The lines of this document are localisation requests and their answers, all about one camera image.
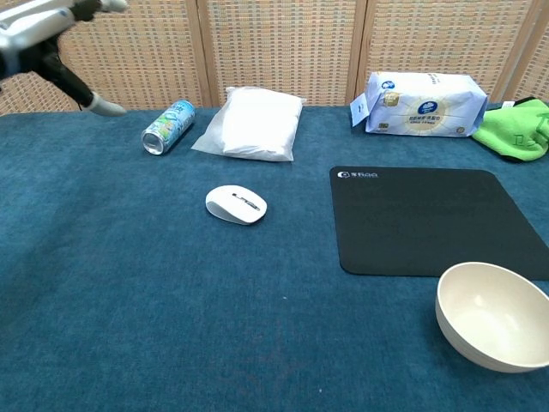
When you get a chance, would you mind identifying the blue green drink can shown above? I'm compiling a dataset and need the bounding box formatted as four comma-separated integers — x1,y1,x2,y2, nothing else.
141,100,196,157

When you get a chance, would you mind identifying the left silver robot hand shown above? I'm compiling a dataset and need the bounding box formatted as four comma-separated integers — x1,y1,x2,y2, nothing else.
0,0,129,118

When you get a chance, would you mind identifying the woven rattan folding screen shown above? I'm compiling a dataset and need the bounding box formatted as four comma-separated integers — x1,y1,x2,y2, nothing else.
0,0,549,115

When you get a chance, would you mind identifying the cream plastic bowl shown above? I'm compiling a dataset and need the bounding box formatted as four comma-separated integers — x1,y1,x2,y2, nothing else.
435,261,549,373

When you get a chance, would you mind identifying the black mouse pad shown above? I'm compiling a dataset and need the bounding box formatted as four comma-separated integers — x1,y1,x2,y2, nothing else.
329,166,549,282

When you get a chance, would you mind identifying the white blue tissue pack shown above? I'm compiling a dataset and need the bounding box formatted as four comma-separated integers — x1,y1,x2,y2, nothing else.
349,71,489,139

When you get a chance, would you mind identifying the white wireless computer mouse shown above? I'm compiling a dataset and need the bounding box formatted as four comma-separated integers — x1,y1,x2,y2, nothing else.
204,185,268,227

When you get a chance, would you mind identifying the teal carpet table cover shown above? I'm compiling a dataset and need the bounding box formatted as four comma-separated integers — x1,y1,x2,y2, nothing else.
0,102,549,412

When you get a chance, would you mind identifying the green microfiber cloth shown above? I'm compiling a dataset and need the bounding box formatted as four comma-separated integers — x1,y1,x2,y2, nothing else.
471,97,549,164

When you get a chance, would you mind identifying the white powder plastic bag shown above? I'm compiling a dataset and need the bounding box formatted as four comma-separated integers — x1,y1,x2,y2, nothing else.
190,86,306,163

